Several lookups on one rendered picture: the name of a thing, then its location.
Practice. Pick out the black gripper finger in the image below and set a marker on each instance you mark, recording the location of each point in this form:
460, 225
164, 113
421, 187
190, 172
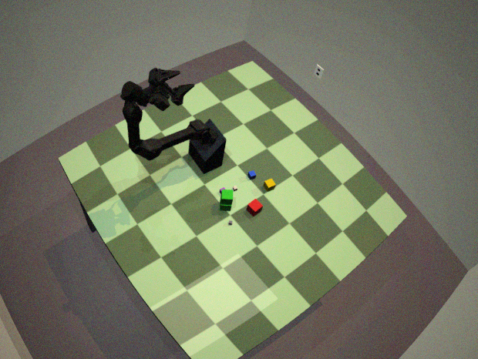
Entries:
164, 75
183, 89

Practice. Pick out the red block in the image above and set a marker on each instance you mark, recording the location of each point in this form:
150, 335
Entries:
254, 207

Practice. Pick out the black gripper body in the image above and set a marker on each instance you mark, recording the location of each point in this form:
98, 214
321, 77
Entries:
165, 89

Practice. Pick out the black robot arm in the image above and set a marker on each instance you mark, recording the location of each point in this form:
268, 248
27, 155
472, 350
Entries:
151, 148

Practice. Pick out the yellow block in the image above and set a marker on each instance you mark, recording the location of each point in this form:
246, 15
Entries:
269, 185

